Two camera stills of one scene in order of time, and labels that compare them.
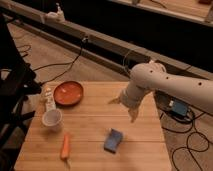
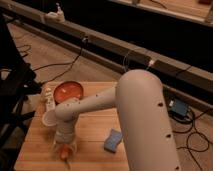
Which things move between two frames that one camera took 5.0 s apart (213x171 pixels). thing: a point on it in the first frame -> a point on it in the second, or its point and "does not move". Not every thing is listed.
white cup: (52, 119) does not move
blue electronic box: (179, 107) does not move
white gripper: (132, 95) -> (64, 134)
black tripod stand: (18, 81) does not move
